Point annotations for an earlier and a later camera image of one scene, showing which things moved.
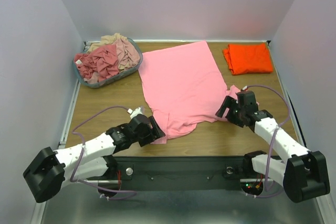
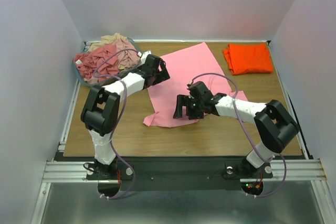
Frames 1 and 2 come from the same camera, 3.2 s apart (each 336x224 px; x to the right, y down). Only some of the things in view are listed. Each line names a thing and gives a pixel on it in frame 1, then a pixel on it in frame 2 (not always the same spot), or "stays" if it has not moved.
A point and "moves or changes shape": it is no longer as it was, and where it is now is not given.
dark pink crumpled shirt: x=101 y=62 stays
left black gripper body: x=147 y=136 -> x=155 y=74
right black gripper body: x=230 y=111 -> x=189 y=106
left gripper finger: x=157 y=132 -> x=163 y=75
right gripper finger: x=227 y=103 -> x=182 y=100
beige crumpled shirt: x=105 y=40 stays
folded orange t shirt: x=243 y=59 stays
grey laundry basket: x=114 y=79 stays
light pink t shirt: x=184 y=86 moves or changes shape
